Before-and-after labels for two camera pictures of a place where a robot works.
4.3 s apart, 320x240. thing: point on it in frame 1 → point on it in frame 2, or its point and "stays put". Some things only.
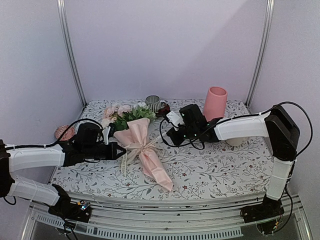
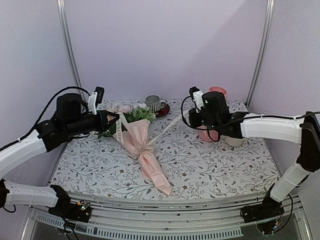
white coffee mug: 235,142 stays put
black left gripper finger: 112,151 → 107,118
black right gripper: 177,140 → 194,122
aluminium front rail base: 115,218 stays put
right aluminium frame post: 270,8 stays put
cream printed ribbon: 130,150 → 141,148
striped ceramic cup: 153,102 stays put
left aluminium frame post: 61,6 stays put
